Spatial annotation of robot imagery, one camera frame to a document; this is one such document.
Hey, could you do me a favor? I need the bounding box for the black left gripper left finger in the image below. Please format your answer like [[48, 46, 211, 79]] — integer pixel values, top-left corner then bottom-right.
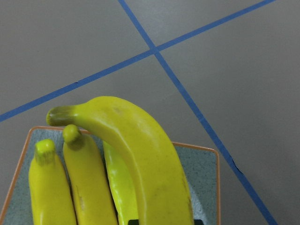
[[128, 219, 139, 225]]

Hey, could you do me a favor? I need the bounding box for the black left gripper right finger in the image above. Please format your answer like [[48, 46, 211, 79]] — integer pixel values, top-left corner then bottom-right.
[[194, 219, 203, 225]]

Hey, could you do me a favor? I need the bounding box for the long yellow top banana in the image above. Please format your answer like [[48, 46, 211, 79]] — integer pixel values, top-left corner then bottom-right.
[[103, 142, 138, 225]]

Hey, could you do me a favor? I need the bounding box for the grey square plate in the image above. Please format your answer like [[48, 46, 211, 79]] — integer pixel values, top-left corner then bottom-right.
[[0, 127, 221, 225]]

